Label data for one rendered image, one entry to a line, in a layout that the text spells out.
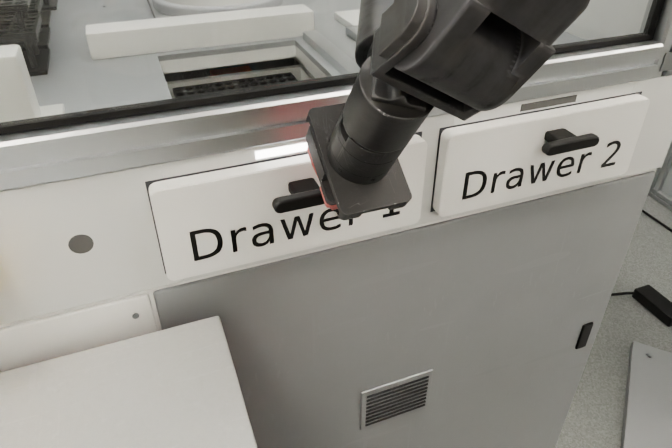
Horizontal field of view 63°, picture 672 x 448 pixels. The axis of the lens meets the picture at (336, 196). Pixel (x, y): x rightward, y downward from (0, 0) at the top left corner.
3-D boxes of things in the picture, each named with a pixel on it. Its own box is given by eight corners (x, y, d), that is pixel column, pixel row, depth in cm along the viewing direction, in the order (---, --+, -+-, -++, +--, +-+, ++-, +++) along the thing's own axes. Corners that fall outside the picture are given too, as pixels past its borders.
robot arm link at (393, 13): (418, 20, 30) (529, 83, 34) (425, -121, 35) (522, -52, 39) (310, 115, 39) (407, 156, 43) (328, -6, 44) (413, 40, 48)
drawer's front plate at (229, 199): (420, 223, 65) (428, 139, 59) (168, 282, 57) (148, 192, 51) (413, 215, 67) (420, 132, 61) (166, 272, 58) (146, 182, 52)
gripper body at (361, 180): (369, 109, 52) (394, 60, 45) (406, 208, 48) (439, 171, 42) (303, 119, 49) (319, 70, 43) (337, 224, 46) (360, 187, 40)
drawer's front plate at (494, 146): (626, 173, 75) (652, 97, 69) (438, 218, 66) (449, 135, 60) (617, 167, 76) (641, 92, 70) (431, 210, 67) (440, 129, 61)
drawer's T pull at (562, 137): (598, 146, 64) (602, 135, 64) (546, 157, 62) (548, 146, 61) (577, 133, 67) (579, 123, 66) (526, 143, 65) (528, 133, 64)
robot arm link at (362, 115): (359, 101, 35) (443, 119, 36) (368, 18, 38) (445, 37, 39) (335, 151, 42) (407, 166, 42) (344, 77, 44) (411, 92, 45)
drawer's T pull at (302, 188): (348, 200, 55) (348, 188, 54) (275, 215, 53) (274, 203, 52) (335, 182, 58) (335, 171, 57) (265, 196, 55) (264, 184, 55)
